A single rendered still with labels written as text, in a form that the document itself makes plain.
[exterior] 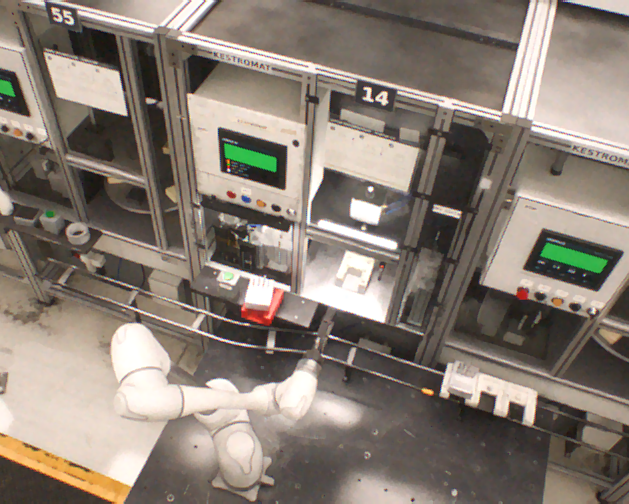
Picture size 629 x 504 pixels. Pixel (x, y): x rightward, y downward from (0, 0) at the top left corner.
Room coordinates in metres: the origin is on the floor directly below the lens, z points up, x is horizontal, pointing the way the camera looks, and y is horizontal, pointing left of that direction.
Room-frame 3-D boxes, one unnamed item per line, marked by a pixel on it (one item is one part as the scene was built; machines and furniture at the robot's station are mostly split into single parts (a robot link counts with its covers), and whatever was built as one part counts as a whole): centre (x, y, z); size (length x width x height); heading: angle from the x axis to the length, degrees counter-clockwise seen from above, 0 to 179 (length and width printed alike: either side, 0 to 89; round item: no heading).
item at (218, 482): (0.89, 0.18, 0.71); 0.22 x 0.18 x 0.06; 74
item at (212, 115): (1.76, 0.22, 1.60); 0.42 x 0.29 x 0.46; 74
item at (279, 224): (1.63, 0.26, 1.37); 0.36 x 0.04 x 0.04; 74
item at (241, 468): (0.90, 0.20, 0.85); 0.18 x 0.16 x 0.22; 26
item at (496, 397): (1.22, -0.75, 0.84); 0.36 x 0.14 x 0.10; 74
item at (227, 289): (1.58, 0.33, 0.97); 0.08 x 0.08 x 0.12; 74
